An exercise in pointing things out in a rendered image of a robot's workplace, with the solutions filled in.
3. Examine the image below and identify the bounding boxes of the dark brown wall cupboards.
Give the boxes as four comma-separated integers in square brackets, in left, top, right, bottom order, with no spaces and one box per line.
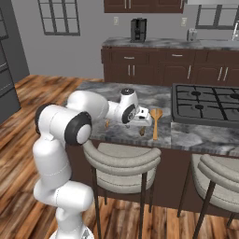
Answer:
[103,0,186,14]

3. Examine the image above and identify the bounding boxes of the black gas hob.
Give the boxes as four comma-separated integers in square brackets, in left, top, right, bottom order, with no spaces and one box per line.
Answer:
[171,82,239,128]

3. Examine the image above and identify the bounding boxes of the wooden spatula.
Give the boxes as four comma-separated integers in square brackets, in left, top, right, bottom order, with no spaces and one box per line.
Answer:
[148,107,164,142]

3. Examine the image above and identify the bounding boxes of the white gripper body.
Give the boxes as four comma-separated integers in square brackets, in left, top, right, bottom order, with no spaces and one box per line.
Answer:
[135,108,154,128]

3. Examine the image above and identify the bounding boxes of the dark brown island cabinet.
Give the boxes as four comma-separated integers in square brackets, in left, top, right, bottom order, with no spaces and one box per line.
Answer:
[64,138,239,218]

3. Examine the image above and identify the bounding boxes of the dark brown base cupboards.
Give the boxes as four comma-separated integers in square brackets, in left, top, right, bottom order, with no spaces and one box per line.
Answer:
[100,46,239,88]

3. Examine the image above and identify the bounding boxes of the silver tap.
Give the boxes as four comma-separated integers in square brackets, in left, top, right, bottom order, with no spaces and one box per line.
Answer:
[231,21,239,42]

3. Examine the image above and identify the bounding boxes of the beige stool with dark legs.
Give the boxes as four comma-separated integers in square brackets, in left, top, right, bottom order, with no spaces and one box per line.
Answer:
[176,153,239,239]
[81,139,162,239]

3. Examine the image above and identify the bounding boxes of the dark grey tall appliance unit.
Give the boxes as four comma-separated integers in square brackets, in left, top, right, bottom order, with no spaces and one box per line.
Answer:
[0,0,31,124]

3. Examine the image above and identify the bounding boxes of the dark framed window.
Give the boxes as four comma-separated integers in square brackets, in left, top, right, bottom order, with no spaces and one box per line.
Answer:
[194,4,239,31]
[36,0,81,36]

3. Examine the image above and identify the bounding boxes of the black coffee machine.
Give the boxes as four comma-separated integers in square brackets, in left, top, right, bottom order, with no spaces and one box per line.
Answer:
[130,17,148,44]

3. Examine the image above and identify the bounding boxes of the silver toaster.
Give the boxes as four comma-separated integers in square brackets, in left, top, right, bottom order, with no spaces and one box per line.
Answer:
[186,28,199,42]

